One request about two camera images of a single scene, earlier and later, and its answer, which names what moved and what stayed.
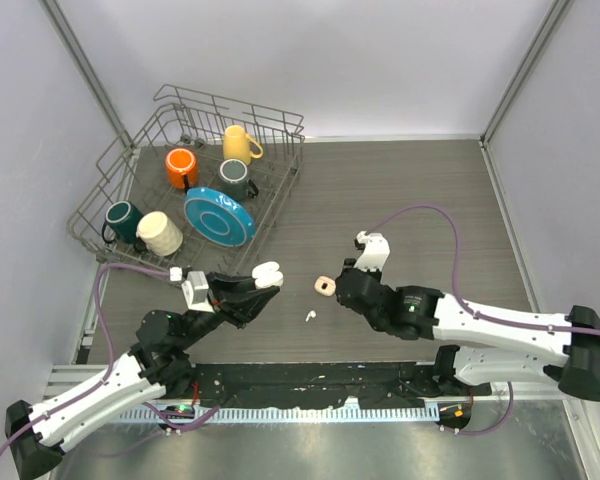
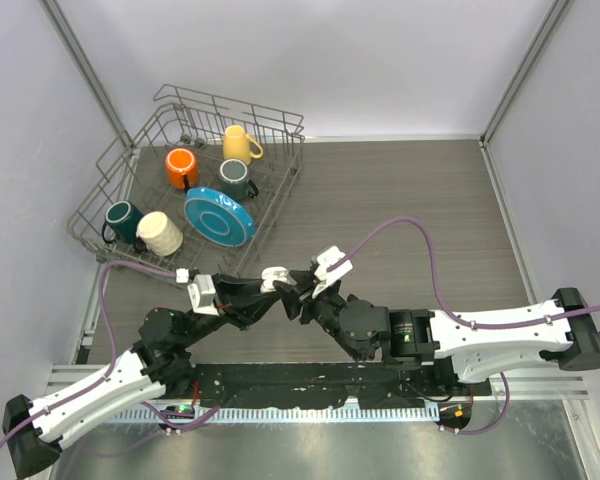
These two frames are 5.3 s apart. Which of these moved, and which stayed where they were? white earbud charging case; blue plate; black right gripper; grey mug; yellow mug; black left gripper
Moved: black right gripper; white earbud charging case
Stayed: black left gripper; grey mug; blue plate; yellow mug
